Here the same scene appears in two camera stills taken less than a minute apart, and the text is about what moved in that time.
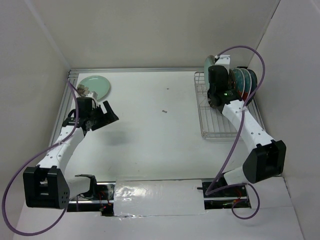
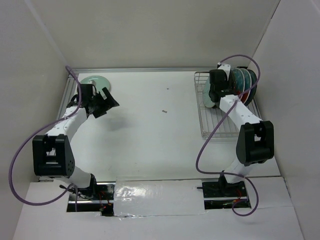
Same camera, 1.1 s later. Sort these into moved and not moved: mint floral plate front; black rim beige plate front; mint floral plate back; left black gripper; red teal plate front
Moved: left black gripper; mint floral plate front
Not moved: mint floral plate back; black rim beige plate front; red teal plate front
